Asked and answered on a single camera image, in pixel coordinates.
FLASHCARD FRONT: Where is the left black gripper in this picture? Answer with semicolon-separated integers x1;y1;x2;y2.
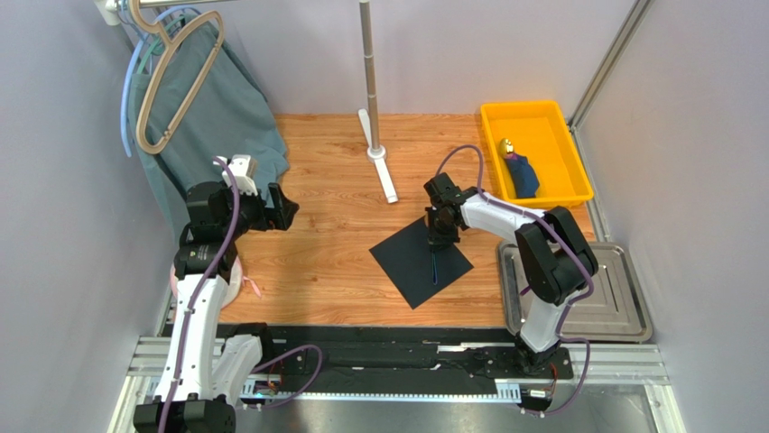
220;181;298;241

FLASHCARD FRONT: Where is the iridescent purple spoon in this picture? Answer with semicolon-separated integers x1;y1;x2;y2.
431;251;439;286

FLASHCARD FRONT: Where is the black paper napkin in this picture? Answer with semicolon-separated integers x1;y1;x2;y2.
369;218;473;309

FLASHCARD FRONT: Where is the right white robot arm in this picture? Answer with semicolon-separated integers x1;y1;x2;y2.
424;173;598;375

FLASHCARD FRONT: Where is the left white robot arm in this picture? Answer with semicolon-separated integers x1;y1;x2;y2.
133;180;299;432

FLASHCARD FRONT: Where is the rolled dark blue napkin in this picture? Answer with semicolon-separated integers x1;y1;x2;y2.
505;153;540;198

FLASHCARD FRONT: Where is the white stand base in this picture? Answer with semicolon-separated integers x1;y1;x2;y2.
357;108;398;204

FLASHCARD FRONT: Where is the pink rimmed white mesh basket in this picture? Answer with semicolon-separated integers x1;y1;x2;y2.
170;256;263;308

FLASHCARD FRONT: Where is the yellow plastic bin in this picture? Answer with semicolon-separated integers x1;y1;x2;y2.
479;100;594;209

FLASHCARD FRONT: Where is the metal stand pole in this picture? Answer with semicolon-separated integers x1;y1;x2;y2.
358;0;385;160

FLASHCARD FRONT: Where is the teal hanging cloth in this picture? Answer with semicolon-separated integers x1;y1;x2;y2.
136;23;289;239

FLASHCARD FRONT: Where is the metal tray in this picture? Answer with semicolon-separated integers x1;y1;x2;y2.
496;241;653;343

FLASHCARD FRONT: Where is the beige clothes hanger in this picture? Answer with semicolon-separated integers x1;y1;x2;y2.
128;0;226;156

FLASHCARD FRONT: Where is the green clothes hanger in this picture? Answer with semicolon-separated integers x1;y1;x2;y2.
138;14;187;73

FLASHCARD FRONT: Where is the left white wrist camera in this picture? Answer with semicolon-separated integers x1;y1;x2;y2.
222;154;259;197

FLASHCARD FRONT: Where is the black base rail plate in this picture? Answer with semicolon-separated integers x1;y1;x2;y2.
162;322;575;398

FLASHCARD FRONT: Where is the aluminium frame rail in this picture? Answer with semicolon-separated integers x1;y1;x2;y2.
107;336;686;433

